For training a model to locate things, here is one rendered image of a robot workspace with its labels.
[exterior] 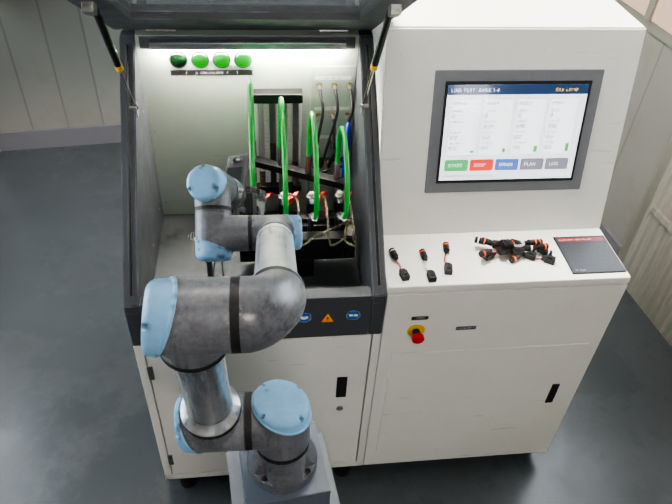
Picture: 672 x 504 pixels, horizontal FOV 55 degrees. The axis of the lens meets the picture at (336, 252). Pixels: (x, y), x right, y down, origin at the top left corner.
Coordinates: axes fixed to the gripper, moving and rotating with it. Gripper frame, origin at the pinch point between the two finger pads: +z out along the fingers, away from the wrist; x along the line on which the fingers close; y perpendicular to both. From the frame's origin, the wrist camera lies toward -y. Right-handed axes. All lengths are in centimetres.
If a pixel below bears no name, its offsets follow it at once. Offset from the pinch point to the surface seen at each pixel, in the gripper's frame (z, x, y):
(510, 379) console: 63, 64, 53
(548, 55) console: 18, 76, -36
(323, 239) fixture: 28.1, 11.2, 7.7
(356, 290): 20.2, 21.4, 23.4
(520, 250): 35, 67, 14
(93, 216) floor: 156, -139, -29
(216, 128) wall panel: 27.9, -20.6, -28.7
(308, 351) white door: 30, 5, 40
